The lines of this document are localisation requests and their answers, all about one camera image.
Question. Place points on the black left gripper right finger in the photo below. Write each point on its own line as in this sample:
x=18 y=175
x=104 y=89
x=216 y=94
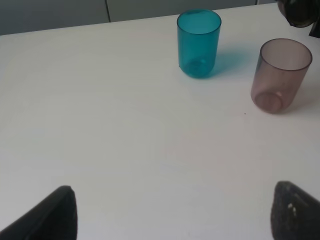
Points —
x=295 y=214

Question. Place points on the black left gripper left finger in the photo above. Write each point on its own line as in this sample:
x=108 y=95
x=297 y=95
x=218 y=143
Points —
x=54 y=218

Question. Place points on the smoky brown water bottle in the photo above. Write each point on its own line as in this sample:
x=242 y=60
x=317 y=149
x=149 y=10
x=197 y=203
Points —
x=299 y=13

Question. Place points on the pink translucent plastic cup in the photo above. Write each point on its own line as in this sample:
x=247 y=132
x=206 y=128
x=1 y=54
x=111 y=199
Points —
x=281 y=68

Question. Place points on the teal plastic cup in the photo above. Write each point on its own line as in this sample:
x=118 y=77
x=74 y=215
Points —
x=198 y=32

